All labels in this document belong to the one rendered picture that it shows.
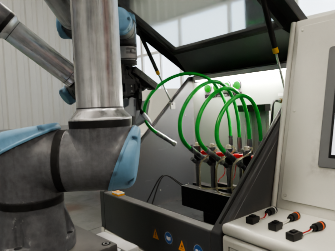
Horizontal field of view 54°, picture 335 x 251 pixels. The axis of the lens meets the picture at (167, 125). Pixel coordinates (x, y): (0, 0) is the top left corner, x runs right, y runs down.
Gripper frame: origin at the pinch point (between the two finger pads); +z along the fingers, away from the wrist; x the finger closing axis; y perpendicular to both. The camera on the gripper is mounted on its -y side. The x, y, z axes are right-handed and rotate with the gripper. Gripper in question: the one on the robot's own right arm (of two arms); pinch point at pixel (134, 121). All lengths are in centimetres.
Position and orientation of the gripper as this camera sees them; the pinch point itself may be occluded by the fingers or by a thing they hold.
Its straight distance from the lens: 111.3
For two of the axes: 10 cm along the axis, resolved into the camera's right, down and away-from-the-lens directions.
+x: 6.2, 0.1, -7.8
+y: -7.8, 0.7, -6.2
